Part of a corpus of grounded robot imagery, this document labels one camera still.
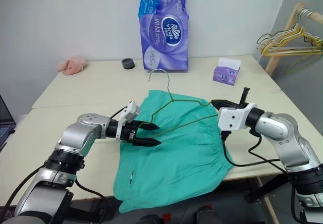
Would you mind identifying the purple tissue box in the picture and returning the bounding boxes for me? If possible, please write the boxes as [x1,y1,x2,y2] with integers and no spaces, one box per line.
[212,57,242,86]

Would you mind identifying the purple tissue multipack bag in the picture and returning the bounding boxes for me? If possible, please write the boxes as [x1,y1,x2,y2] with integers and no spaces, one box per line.
[137,0,190,72]

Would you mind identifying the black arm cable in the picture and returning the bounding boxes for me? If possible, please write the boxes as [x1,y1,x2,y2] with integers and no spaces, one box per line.
[0,170,108,209]
[221,129,287,171]

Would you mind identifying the green shorts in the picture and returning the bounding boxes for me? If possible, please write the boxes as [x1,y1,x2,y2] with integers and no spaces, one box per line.
[112,89,234,214]

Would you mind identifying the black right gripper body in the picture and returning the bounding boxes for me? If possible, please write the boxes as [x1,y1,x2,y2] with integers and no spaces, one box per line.
[221,102,247,141]

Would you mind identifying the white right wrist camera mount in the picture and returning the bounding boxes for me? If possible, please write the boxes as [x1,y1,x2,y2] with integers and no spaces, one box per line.
[218,102,257,130]

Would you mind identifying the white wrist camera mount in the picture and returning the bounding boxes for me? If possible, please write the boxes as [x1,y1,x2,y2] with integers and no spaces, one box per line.
[116,100,141,143]
[218,102,257,130]

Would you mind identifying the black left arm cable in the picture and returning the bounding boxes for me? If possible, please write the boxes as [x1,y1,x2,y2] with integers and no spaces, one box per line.
[0,170,108,209]

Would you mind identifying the black table leg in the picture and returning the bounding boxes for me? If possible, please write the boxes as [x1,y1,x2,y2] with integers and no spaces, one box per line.
[246,167,291,204]

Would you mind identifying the wooden table leg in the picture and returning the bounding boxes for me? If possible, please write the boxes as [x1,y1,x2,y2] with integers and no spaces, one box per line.
[255,176,277,224]

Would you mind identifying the pink plush cloth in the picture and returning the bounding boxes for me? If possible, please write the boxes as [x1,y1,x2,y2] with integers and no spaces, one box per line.
[57,55,87,76]

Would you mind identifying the yellow wire hanger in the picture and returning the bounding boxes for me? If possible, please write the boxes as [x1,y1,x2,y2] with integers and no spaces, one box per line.
[261,26,323,58]

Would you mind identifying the wooden clothes rack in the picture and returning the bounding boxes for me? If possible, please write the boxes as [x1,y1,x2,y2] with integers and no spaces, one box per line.
[264,3,323,76]

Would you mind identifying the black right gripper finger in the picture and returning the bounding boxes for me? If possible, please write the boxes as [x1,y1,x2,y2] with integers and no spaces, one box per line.
[239,87,251,106]
[211,98,237,109]

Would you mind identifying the dark rounded shape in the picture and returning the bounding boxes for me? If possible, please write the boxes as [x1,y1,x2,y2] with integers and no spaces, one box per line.
[193,205,222,224]

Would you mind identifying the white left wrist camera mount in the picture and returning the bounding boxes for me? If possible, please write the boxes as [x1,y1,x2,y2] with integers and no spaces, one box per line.
[116,100,141,143]

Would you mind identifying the white wire hanger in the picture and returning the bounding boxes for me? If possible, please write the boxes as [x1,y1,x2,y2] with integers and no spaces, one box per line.
[256,23,323,48]

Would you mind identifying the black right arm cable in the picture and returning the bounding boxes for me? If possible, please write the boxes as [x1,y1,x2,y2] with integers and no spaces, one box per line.
[221,129,287,171]

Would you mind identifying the black round cap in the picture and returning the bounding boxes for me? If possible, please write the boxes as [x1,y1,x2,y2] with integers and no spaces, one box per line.
[121,58,135,71]

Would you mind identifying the dark laptop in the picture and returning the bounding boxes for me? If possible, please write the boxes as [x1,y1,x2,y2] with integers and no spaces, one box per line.
[0,94,17,151]

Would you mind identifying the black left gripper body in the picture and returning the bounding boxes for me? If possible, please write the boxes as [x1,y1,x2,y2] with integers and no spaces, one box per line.
[120,121,142,144]

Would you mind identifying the light green wire hanger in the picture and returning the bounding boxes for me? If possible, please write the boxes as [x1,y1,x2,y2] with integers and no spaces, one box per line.
[285,39,323,73]

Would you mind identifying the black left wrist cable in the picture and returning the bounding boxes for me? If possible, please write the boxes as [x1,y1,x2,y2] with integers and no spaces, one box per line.
[110,105,128,121]

